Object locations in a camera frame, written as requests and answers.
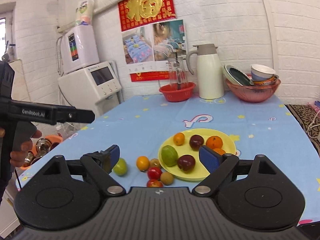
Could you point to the blue patterned tablecloth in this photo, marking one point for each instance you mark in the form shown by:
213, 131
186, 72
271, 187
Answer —
141, 124

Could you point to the small orange kumquat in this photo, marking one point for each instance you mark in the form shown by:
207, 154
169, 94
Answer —
179, 139

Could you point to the pink glass bowl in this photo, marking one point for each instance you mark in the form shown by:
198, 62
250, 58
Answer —
253, 94

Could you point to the red plastic basket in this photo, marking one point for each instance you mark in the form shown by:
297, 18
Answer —
173, 94

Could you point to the brown kiwi fruit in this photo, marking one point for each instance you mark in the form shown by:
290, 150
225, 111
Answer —
155, 163

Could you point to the small green fruit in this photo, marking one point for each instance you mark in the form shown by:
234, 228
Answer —
120, 168

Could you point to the clear glass jar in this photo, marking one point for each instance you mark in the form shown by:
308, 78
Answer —
177, 74

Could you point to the green white plate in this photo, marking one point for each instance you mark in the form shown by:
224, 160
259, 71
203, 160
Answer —
235, 76

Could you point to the white blue ceramic bowl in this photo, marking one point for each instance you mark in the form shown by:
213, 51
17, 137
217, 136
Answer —
261, 72

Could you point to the bedding wall calendar poster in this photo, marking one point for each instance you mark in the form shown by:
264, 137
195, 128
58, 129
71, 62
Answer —
152, 36

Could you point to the white thermos jug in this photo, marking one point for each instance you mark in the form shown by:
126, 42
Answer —
209, 70

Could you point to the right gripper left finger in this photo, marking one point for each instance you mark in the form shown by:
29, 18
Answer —
98, 166

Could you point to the large green fruit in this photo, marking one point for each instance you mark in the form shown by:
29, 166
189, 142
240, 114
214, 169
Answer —
169, 155

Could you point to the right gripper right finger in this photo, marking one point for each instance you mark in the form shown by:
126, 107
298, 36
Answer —
220, 168

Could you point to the orange mandarin with stem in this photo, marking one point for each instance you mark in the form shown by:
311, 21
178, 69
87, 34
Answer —
214, 142

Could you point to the white machine with screen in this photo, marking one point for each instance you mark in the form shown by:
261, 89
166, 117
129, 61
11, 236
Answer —
93, 88

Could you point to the large orange mandarin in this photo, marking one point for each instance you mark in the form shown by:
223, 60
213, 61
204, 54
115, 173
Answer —
219, 151

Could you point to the person's left hand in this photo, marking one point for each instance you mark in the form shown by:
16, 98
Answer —
18, 157

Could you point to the tan longan fruit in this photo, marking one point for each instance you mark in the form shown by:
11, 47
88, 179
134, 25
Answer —
166, 178

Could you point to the dark red plum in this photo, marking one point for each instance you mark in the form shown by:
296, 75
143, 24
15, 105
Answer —
186, 163
195, 142

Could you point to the red cherry tomato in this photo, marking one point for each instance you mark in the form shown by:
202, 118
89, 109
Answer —
154, 183
154, 173

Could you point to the white water purifier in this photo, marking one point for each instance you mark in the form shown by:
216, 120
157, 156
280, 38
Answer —
78, 49

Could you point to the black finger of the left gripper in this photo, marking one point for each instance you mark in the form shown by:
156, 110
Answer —
83, 116

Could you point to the orange fruit on cloth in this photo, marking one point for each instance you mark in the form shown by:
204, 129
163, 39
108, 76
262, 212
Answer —
142, 163

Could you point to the yellow plastic plate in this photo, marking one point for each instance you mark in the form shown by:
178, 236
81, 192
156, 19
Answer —
180, 154

